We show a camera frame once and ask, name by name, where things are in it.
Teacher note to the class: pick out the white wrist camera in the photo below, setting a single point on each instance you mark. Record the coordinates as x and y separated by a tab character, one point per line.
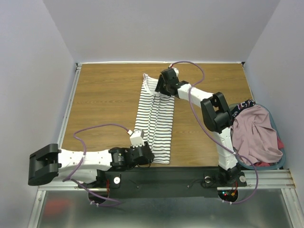
175	69
136	138

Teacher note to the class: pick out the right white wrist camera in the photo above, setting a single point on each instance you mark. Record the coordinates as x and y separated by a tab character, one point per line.
175	69

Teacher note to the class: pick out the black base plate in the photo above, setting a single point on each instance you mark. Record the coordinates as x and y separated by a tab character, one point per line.
166	182

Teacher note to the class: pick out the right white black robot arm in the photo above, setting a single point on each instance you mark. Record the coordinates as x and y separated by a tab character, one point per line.
216	116

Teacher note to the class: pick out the black white striped tank top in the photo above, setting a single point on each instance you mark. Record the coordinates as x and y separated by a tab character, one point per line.
155	118

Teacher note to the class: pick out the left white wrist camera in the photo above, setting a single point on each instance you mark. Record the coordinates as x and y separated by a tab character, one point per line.
136	138

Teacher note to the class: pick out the aluminium frame rail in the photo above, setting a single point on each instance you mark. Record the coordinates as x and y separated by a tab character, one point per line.
267	179

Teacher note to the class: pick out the navy patterned garment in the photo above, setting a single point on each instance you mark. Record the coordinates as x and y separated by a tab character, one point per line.
237	109

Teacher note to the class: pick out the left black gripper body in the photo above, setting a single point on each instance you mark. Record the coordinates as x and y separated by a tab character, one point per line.
148	161

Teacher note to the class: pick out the teal laundry basket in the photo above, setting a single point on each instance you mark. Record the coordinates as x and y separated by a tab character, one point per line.
273	164

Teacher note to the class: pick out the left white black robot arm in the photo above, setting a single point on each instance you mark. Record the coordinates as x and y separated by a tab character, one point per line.
52	163

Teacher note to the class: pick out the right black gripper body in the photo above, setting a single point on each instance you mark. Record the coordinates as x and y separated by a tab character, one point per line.
160	83

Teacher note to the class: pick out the pink tank top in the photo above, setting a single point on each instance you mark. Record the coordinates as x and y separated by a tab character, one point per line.
259	135

